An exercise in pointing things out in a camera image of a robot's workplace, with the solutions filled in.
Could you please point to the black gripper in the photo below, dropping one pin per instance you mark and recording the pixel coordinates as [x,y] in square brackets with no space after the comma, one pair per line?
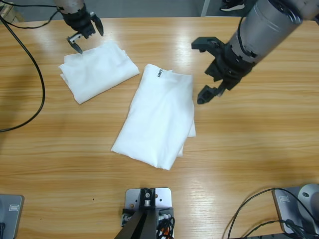
[234,67]
[79,22]

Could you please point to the white cloth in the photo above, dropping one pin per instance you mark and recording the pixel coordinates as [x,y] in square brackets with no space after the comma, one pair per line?
[97,72]

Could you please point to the white t-shirt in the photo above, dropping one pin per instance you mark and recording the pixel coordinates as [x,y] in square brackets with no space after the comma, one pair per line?
[159,117]

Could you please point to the wooden pallet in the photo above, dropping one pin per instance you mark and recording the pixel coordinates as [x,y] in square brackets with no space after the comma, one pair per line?
[13,15]

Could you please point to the white metal leg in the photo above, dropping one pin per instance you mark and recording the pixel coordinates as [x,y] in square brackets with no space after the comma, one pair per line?
[206,7]

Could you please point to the black sneaker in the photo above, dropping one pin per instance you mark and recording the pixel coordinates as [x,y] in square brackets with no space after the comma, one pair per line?
[231,7]

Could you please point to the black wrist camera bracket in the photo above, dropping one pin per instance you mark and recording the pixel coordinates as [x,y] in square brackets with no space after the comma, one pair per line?
[204,43]

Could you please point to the white mount block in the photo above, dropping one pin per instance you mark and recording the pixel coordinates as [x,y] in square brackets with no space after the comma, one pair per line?
[164,199]

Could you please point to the grey base plate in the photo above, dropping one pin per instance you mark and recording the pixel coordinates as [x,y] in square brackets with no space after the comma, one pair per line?
[12,216]
[282,206]

